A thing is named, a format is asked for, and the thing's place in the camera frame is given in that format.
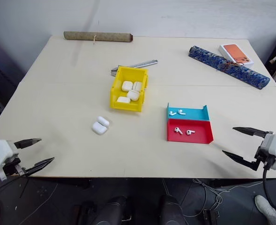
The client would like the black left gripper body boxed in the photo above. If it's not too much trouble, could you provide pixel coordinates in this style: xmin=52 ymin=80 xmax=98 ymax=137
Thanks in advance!
xmin=2 ymin=156 xmax=27 ymax=177

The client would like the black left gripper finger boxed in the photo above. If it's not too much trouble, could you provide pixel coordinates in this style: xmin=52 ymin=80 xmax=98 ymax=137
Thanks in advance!
xmin=14 ymin=138 xmax=42 ymax=149
xmin=23 ymin=157 xmax=55 ymax=177

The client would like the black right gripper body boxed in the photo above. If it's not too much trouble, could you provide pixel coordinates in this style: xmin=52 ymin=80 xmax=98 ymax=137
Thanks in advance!
xmin=255 ymin=131 xmax=274 ymax=167

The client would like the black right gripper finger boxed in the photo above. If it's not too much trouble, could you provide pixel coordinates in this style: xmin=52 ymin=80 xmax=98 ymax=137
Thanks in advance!
xmin=232 ymin=127 xmax=273 ymax=139
xmin=222 ymin=150 xmax=261 ymax=172

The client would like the white open charging case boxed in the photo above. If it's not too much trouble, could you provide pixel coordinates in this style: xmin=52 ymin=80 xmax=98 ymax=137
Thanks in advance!
xmin=91 ymin=116 xmax=110 ymax=135

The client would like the white orange phone box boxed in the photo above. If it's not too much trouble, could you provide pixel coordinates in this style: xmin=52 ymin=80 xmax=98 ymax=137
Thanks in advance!
xmin=218 ymin=43 xmax=254 ymax=69

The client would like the yellow plastic bin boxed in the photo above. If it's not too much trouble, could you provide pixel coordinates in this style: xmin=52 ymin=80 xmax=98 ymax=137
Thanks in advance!
xmin=109 ymin=66 xmax=149 ymax=113

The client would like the red plastic tray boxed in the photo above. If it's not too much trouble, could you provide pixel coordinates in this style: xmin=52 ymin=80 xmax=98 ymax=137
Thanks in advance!
xmin=166 ymin=119 xmax=214 ymax=143

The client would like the white shoe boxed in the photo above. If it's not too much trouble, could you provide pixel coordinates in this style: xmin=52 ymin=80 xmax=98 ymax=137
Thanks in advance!
xmin=254 ymin=195 xmax=276 ymax=225

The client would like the blue plastic tray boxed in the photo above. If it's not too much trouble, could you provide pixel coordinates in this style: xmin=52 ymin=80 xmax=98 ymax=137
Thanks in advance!
xmin=166 ymin=102 xmax=211 ymax=122

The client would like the black floor plug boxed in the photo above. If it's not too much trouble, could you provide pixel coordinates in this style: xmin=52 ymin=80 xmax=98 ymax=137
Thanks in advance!
xmin=202 ymin=209 xmax=220 ymax=225

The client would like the blue patterned rolled scroll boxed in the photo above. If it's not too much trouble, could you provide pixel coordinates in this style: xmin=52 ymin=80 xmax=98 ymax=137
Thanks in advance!
xmin=188 ymin=45 xmax=271 ymax=90

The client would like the dark rounded robot leg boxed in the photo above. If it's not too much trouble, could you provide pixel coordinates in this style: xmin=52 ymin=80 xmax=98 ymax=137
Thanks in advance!
xmin=94 ymin=195 xmax=133 ymax=225
xmin=160 ymin=194 xmax=190 ymax=225

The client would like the silver metal tool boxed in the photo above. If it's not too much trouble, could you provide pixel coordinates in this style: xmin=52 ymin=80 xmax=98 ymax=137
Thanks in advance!
xmin=111 ymin=59 xmax=159 ymax=77

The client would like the brown rolled scroll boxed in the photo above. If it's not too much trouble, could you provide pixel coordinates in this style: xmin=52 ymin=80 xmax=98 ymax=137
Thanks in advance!
xmin=63 ymin=31 xmax=134 ymax=44

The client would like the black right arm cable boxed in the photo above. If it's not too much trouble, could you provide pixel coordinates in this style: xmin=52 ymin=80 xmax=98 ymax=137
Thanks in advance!
xmin=262 ymin=161 xmax=276 ymax=210

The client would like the white floor cable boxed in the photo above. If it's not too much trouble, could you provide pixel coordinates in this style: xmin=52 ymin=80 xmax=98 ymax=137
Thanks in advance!
xmin=175 ymin=179 xmax=264 ymax=218

